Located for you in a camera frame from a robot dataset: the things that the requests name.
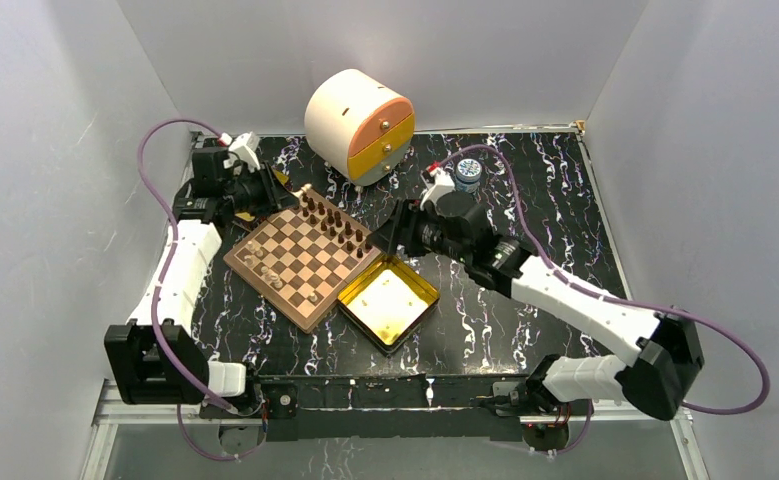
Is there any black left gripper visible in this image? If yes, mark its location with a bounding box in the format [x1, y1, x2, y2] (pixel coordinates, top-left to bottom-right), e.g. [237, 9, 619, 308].
[224, 162, 300, 219]

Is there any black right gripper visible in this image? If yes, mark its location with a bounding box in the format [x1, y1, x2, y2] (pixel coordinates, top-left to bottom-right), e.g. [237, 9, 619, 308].
[364, 198, 469, 265]

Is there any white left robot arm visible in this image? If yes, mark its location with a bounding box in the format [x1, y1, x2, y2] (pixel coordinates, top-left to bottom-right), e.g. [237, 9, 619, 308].
[104, 146, 298, 416]

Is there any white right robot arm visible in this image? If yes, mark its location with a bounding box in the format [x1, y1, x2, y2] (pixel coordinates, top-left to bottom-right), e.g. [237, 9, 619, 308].
[367, 192, 704, 421]

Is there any gold tin with white pieces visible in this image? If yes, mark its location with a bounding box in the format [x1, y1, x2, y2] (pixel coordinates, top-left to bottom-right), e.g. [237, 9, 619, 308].
[232, 170, 292, 232]

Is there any dark chess pieces row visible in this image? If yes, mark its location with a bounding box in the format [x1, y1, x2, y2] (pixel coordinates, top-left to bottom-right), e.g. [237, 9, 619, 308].
[290, 190, 373, 260]

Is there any wooden chess board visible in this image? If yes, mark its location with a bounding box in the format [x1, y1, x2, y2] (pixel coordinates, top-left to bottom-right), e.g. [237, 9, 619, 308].
[224, 205, 381, 333]

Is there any empty gold tin lid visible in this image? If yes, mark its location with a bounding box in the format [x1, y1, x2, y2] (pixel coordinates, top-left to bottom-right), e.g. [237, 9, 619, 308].
[337, 254, 440, 356]

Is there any small blue white jar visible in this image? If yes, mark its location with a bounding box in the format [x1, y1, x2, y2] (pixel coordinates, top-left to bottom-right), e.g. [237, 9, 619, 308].
[454, 158, 483, 194]

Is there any round pastel drawer cabinet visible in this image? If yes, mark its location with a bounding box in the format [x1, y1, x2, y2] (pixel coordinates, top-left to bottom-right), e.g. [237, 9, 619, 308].
[304, 69, 416, 187]

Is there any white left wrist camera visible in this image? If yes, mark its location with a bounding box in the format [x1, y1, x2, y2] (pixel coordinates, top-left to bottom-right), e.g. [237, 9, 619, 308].
[218, 132, 260, 173]

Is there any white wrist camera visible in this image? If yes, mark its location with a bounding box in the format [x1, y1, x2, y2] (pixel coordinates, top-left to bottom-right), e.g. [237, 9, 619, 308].
[218, 132, 260, 173]
[419, 164, 456, 211]

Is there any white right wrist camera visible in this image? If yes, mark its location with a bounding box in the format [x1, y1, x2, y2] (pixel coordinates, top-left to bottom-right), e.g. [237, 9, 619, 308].
[419, 164, 456, 211]

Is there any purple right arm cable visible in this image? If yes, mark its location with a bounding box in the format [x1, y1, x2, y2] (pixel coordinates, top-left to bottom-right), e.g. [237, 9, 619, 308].
[425, 144, 772, 457]

